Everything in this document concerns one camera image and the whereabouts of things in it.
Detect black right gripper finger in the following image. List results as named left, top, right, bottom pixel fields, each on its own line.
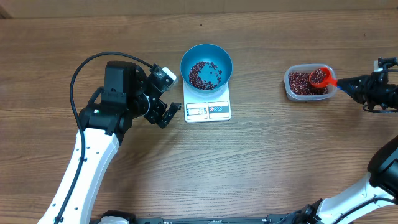
left=337, top=75, right=369, bottom=89
left=339, top=87, right=366, bottom=103

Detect red measuring scoop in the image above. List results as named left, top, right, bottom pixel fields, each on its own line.
left=308, top=67, right=338, bottom=88

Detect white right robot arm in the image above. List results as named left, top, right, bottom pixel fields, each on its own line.
left=274, top=72, right=397, bottom=224

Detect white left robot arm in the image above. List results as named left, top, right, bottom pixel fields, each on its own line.
left=39, top=61, right=181, bottom=223

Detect red beans in bowl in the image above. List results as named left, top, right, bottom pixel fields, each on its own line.
left=188, top=61, right=223, bottom=90

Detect white digital kitchen scale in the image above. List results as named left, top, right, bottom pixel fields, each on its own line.
left=183, top=82, right=232, bottom=123

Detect blue plastic bowl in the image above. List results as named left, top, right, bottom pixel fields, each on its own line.
left=180, top=44, right=233, bottom=93

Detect clear plastic bean container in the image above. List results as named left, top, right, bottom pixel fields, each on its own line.
left=284, top=63, right=337, bottom=101

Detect red adzuki beans in container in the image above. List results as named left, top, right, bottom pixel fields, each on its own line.
left=288, top=72, right=329, bottom=95

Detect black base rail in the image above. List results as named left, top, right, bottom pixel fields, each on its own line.
left=89, top=210, right=298, bottom=224

